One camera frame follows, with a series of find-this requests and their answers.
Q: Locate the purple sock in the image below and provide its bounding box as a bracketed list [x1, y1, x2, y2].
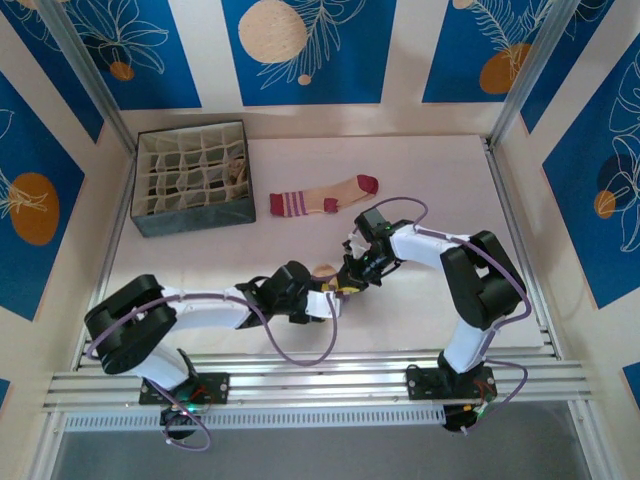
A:
[310, 263, 351, 301]

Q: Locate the beige red striped sock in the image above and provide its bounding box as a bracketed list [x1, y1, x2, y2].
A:
[268, 174, 381, 218]

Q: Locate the grey fabric sock organizer box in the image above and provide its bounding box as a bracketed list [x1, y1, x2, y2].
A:
[130, 118, 257, 239]

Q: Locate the brown argyle sock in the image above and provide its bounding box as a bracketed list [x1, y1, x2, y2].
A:
[227, 157, 250, 186]

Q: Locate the white table mat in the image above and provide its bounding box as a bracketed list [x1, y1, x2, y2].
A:
[91, 134, 547, 359]

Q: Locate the black connector module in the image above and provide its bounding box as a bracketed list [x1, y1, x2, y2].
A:
[159, 405, 195, 442]
[443, 403, 477, 435]

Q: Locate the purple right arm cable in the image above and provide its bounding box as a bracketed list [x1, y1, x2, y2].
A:
[369, 196, 531, 436]

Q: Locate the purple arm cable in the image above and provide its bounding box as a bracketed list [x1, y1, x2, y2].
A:
[369, 196, 531, 436]
[85, 292, 347, 451]

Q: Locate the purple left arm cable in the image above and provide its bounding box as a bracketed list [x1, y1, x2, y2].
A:
[85, 292, 347, 451]

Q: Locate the aluminium cross rail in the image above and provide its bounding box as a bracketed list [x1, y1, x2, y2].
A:
[42, 355, 596, 416]

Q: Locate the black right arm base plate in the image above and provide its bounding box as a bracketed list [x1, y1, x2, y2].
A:
[405, 367, 497, 402]

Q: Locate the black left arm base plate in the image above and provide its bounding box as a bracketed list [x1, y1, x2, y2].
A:
[139, 372, 230, 405]

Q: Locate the white slotted cable duct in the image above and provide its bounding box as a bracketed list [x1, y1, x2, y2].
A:
[64, 405, 446, 432]

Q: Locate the aluminium side rail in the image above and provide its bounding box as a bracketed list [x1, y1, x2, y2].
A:
[482, 139, 560, 359]
[73, 142, 136, 359]

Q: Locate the aluminium frame post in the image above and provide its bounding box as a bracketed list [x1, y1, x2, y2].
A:
[488, 0, 584, 150]
[37, 0, 135, 147]

